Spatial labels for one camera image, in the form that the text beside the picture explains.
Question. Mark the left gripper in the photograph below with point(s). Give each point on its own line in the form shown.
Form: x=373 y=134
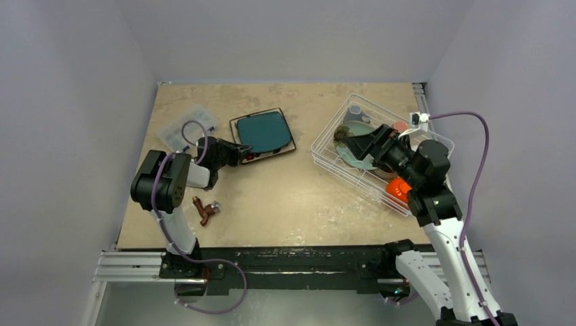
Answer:
x=237 y=151

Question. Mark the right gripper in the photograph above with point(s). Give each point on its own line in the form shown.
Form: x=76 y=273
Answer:
x=381 y=145

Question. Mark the teal round plate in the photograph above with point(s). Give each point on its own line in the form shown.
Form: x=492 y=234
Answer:
x=349 y=150

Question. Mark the dark teal plate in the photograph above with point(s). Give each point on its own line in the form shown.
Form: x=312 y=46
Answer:
x=264 y=132

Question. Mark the grey blue mug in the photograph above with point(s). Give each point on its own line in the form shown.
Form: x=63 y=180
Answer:
x=355 y=114

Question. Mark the orange bowl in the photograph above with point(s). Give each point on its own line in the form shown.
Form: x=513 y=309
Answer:
x=399 y=190

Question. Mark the brown glazed bowl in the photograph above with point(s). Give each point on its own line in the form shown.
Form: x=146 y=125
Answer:
x=385 y=174

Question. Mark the pink floral mug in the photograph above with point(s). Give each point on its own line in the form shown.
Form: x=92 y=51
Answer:
x=400 y=126

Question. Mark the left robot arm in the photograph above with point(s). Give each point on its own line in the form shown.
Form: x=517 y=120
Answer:
x=160 y=183

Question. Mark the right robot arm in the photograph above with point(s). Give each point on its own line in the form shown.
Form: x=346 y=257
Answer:
x=462 y=297

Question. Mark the square floral plate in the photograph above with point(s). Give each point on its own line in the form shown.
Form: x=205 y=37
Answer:
x=253 y=158

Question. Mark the clear plastic organizer box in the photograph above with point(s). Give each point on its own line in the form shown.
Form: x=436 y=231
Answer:
x=179 y=134

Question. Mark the brown pipe fitting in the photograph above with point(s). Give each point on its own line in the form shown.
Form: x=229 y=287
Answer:
x=206 y=211

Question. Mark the white wire dish rack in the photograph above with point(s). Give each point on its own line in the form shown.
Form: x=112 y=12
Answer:
x=324 y=153

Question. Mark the black base frame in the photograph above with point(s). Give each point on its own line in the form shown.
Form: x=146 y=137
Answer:
x=365 y=269

